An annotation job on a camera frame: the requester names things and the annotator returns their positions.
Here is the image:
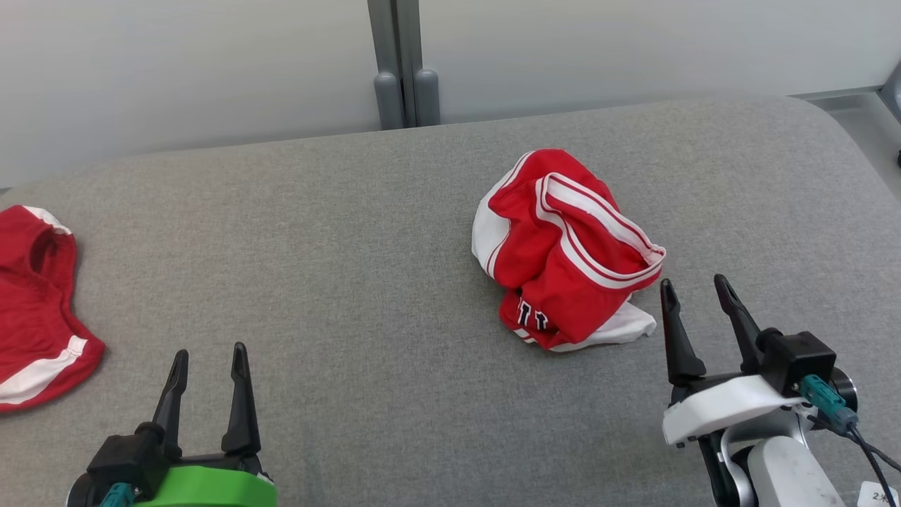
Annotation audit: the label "red white basketball jersey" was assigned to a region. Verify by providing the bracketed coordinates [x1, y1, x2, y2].
[471, 149, 667, 352]

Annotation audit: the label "left arm teal-plug black cable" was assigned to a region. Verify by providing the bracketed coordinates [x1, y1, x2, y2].
[99, 482, 136, 507]

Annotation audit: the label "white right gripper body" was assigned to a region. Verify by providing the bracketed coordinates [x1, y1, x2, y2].
[662, 373, 810, 446]

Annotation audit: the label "arm teal-plug black cable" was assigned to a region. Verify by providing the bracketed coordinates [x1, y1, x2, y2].
[99, 482, 136, 507]
[799, 375, 901, 507]

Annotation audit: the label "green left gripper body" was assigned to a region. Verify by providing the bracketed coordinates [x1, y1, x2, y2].
[134, 451, 277, 507]

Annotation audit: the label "grey fabric sofa cushion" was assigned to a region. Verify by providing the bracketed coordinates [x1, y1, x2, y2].
[0, 95, 901, 507]

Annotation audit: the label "white paper label tag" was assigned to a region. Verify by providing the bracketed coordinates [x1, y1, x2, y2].
[860, 482, 900, 507]

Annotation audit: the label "red white-trimmed shorts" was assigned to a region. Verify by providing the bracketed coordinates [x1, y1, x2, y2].
[0, 205, 106, 414]

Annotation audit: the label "right arm teal-plug black cable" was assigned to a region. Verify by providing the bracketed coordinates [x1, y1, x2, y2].
[799, 375, 901, 507]

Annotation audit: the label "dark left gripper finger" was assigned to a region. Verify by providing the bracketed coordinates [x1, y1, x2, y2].
[222, 343, 261, 453]
[151, 350, 189, 458]

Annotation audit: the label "grey partition post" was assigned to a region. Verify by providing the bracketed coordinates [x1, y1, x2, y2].
[367, 0, 422, 131]

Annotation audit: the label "grey chair leg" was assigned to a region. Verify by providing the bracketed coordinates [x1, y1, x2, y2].
[880, 62, 901, 122]

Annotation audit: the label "grey cylindrical post foot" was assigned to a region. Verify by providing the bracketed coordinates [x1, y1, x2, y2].
[414, 68, 441, 127]

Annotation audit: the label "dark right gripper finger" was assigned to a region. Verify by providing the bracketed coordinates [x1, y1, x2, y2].
[714, 274, 762, 373]
[660, 279, 707, 387]

